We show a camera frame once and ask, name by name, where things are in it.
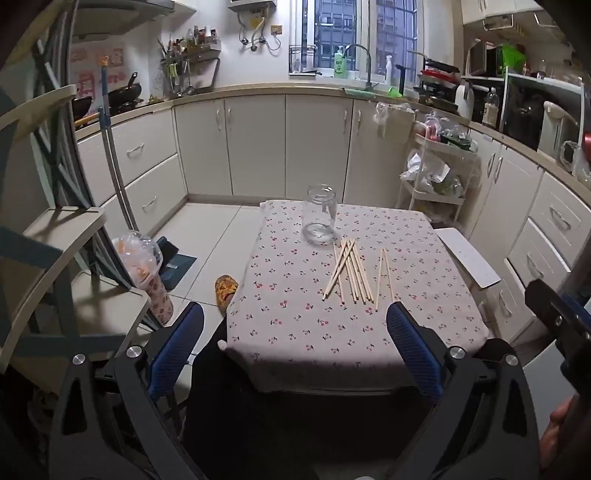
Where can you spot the pink wall stickers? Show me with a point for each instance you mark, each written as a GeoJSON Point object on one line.
{"type": "Point", "coordinates": [87, 78]}

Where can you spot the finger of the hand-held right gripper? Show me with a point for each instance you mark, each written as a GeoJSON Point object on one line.
{"type": "Point", "coordinates": [545, 300]}

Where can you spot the yellow patterned slipper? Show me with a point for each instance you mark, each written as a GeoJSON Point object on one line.
{"type": "Point", "coordinates": [225, 290]}

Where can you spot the microwave oven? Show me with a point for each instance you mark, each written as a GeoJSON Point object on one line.
{"type": "Point", "coordinates": [480, 60]}

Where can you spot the floral patterned cup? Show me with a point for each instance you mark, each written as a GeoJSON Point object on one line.
{"type": "Point", "coordinates": [161, 302]}

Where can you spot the kitchen window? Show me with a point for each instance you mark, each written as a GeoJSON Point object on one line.
{"type": "Point", "coordinates": [355, 32]}

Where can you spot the black kitchen appliance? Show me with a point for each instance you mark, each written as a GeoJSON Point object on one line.
{"type": "Point", "coordinates": [521, 120]}

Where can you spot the white stool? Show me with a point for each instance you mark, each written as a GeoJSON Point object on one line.
{"type": "Point", "coordinates": [466, 256]}

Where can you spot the clear bag of oranges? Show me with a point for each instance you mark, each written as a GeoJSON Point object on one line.
{"type": "Point", "coordinates": [138, 263]}

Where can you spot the green plastic bag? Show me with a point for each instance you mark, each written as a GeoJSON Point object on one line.
{"type": "Point", "coordinates": [512, 57]}

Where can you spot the metal utensil holder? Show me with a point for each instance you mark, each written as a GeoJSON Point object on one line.
{"type": "Point", "coordinates": [175, 69]}

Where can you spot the cream upper cabinet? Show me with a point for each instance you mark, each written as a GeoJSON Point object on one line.
{"type": "Point", "coordinates": [489, 9]}

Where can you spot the stack of pans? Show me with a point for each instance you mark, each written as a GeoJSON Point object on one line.
{"type": "Point", "coordinates": [438, 85]}

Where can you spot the dark glass bottle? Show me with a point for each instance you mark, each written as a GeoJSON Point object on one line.
{"type": "Point", "coordinates": [491, 108]}

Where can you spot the pink plastic bag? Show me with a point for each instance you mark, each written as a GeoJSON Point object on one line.
{"type": "Point", "coordinates": [434, 127]}

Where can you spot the green cloth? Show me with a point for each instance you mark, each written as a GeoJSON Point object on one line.
{"type": "Point", "coordinates": [396, 92]}

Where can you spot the green soap bottle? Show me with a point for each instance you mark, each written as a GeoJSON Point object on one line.
{"type": "Point", "coordinates": [340, 64]}

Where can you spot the light bamboo chopstick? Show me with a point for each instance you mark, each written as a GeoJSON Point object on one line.
{"type": "Point", "coordinates": [388, 277]}

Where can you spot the range hood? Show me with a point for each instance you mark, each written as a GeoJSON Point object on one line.
{"type": "Point", "coordinates": [120, 18]}

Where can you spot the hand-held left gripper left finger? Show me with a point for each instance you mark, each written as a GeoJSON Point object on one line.
{"type": "Point", "coordinates": [178, 350]}

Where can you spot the cherry print tablecloth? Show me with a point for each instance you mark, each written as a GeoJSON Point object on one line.
{"type": "Point", "coordinates": [286, 300]}

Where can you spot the clear hanging plastic bag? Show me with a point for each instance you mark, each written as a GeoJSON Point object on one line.
{"type": "Point", "coordinates": [388, 113]}

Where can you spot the chrome kitchen faucet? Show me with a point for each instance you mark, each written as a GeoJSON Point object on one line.
{"type": "Point", "coordinates": [367, 60]}

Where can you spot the white water heater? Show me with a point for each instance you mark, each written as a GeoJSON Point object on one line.
{"type": "Point", "coordinates": [251, 3]}

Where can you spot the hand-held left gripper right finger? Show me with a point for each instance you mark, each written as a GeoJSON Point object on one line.
{"type": "Point", "coordinates": [411, 350]}

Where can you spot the dark blue dustpan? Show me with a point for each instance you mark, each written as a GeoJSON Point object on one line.
{"type": "Point", "coordinates": [178, 272]}

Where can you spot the white plastic bag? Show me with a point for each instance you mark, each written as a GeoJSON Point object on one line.
{"type": "Point", "coordinates": [425, 173]}

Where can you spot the white plastic jug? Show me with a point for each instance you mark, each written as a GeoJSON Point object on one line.
{"type": "Point", "coordinates": [464, 101]}

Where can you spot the clear glass jar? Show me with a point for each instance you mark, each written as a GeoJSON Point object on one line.
{"type": "Point", "coordinates": [318, 217]}

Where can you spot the clear bag of greens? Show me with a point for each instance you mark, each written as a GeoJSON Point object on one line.
{"type": "Point", "coordinates": [448, 187]}

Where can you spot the bunch of wooden chopsticks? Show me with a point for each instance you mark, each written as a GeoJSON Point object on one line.
{"type": "Point", "coordinates": [351, 272]}

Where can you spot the person's right hand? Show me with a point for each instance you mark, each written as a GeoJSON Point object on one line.
{"type": "Point", "coordinates": [556, 431]}

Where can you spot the white metal counter shelf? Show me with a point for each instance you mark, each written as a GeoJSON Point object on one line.
{"type": "Point", "coordinates": [554, 83]}

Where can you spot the white electric kettle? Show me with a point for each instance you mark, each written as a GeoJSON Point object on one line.
{"type": "Point", "coordinates": [556, 124]}

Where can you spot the row of condiment bottles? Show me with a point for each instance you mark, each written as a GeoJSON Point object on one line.
{"type": "Point", "coordinates": [203, 37]}

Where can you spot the black wok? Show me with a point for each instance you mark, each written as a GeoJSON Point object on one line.
{"type": "Point", "coordinates": [82, 106]}
{"type": "Point", "coordinates": [124, 93]}

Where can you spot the white spray bottle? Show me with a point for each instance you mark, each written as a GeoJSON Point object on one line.
{"type": "Point", "coordinates": [388, 71]}

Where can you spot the white rolling cart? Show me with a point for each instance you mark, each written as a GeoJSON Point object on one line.
{"type": "Point", "coordinates": [455, 201]}

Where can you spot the beige shelf rack blue frame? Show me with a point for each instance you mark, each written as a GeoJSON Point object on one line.
{"type": "Point", "coordinates": [60, 230]}

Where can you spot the clear glass container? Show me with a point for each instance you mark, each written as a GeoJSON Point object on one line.
{"type": "Point", "coordinates": [300, 60]}

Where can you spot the person's dark trousers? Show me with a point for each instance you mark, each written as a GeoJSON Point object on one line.
{"type": "Point", "coordinates": [217, 415]}

